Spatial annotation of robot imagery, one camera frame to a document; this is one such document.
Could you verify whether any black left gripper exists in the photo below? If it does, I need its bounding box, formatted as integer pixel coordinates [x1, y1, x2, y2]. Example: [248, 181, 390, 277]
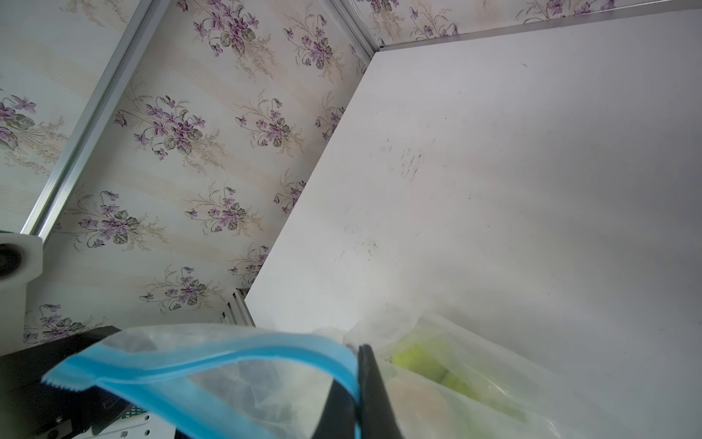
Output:
[0, 326, 138, 439]

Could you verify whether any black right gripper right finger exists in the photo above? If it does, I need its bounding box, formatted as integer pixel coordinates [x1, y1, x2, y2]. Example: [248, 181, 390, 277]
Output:
[358, 345, 403, 439]

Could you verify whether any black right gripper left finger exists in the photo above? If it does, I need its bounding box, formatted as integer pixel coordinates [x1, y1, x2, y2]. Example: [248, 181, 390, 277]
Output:
[312, 380, 356, 439]

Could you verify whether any green pear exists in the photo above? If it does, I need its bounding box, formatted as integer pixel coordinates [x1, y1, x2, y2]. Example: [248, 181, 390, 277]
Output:
[390, 345, 527, 423]

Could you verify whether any clear zip-top bag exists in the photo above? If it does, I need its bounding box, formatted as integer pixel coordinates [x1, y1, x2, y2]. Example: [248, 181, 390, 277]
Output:
[42, 315, 568, 438]

